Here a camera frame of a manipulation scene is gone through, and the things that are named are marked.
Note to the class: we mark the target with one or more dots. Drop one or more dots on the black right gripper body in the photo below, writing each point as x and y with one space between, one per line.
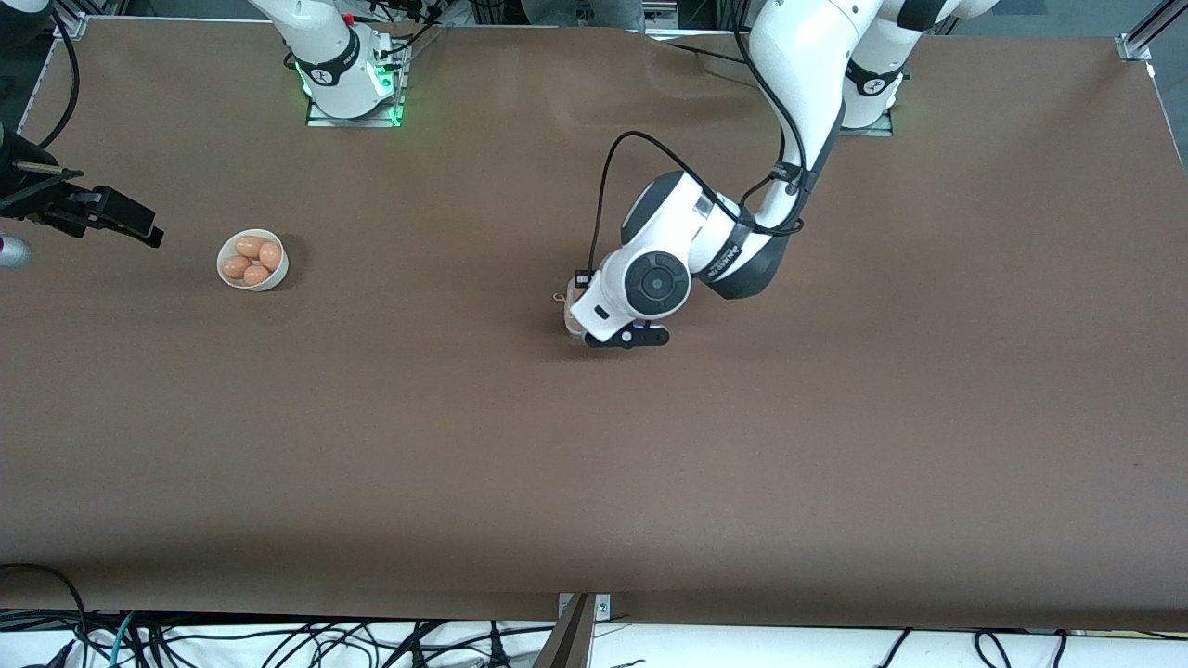
20 198

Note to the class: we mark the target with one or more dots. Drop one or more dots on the clear plastic egg box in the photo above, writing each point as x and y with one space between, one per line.
568 320

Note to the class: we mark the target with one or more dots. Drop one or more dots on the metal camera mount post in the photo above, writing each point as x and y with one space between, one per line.
571 640

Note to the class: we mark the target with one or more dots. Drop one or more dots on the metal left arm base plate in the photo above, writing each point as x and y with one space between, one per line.
877 125

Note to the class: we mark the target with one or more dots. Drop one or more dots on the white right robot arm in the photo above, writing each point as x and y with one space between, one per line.
325 51

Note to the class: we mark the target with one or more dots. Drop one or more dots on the aluminium frame post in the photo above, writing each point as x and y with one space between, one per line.
70 26
1137 44

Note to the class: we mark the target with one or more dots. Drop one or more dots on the brown egg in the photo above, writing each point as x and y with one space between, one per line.
236 267
271 256
251 246
256 276

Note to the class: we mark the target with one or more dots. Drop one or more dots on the white ceramic bowl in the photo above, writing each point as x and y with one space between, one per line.
271 281

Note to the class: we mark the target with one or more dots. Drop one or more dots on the brown table cover sheet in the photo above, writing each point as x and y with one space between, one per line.
594 464

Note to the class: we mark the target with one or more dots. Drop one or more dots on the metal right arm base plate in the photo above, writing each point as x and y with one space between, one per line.
394 116

